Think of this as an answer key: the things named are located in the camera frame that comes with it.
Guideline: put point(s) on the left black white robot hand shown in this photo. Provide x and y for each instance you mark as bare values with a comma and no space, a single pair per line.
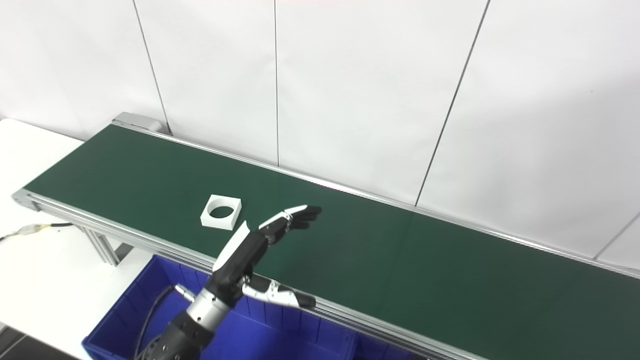
240,260

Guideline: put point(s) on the white square part round hole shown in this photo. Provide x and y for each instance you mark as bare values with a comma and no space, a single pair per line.
206,217

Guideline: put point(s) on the left black silver robot arm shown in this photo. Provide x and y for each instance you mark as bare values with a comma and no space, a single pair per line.
195,320

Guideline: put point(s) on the aluminium conveyor leg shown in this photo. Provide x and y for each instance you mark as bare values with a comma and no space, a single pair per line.
102,247

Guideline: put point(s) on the grey conveyor motor housing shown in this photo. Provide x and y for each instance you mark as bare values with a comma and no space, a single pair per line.
137,121

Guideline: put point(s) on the green conveyor belt aluminium frame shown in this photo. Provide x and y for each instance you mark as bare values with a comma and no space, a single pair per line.
400,260

